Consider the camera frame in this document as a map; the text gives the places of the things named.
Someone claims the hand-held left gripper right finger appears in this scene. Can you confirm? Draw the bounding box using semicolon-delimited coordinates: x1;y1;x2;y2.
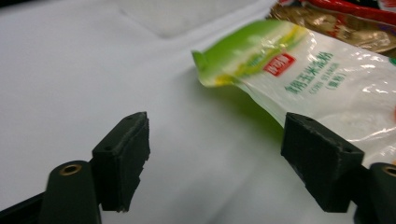
280;112;365;214

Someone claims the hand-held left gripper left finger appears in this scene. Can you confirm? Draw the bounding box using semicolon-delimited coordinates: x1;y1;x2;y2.
92;111;151;213

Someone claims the green white starch packet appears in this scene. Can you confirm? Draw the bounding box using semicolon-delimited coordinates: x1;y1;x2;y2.
191;19;396;169

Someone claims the brown gold seasoning packet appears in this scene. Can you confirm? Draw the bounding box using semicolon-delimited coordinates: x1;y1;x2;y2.
269;2;396;59

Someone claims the red black seasoning packet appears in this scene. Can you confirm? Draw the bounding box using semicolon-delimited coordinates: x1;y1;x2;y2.
278;0;396;26

